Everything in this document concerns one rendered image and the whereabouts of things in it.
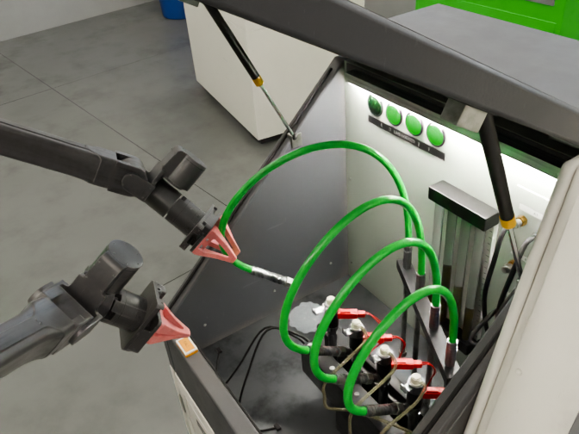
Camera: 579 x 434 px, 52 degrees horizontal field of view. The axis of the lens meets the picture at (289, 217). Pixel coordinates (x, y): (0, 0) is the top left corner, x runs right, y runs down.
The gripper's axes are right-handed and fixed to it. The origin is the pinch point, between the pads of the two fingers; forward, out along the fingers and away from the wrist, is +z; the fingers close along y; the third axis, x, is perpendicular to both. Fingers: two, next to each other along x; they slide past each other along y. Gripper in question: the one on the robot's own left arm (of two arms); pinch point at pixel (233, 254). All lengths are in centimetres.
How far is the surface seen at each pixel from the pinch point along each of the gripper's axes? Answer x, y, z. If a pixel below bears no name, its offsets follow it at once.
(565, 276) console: -44, -31, 29
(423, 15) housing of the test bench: -54, 47, 1
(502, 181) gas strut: -48, -31, 14
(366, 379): -4.6, -13.0, 30.9
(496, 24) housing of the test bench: -62, 40, 13
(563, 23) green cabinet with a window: -93, 238, 74
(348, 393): -9.4, -27.6, 23.6
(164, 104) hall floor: 133, 356, -81
